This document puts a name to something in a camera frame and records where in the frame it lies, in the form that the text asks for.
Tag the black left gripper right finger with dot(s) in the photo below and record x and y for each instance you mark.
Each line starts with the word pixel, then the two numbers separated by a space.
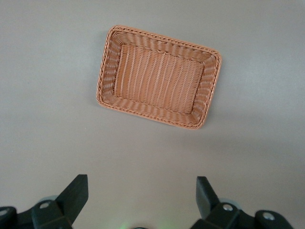
pixel 209 205

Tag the brown wicker basket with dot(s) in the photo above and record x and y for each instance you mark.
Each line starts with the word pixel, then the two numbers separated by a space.
pixel 157 78

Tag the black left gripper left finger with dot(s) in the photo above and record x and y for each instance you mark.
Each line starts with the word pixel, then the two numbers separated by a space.
pixel 69 202

